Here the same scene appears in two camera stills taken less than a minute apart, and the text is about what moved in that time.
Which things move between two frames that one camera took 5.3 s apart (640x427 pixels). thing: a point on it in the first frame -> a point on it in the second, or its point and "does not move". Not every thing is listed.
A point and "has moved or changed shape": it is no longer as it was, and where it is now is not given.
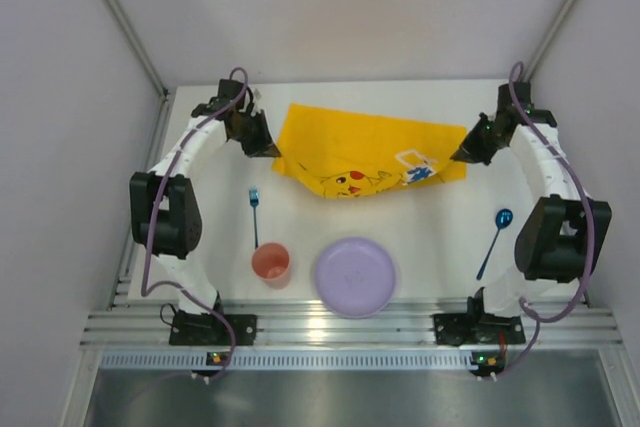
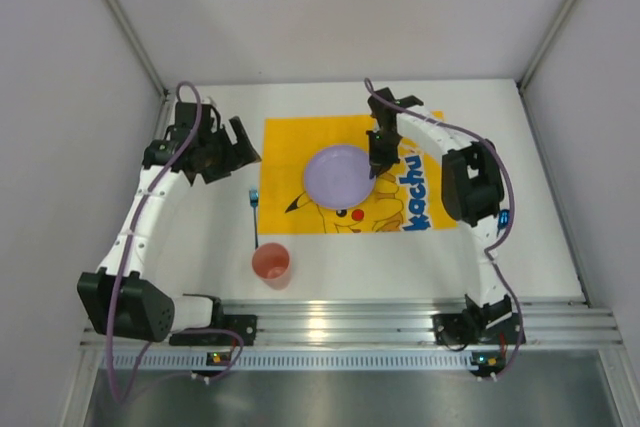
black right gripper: x=481 y=142 -> x=381 y=156
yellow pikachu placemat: x=345 y=155 has moved or changed shape
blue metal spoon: x=503 y=218 does not move
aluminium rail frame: x=409 y=323 does not move
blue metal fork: x=254 y=195 does not move
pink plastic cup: x=271 y=264 does not move
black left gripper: x=251 y=132 -> x=228 y=148
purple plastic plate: x=355 y=277 -> x=339 y=177
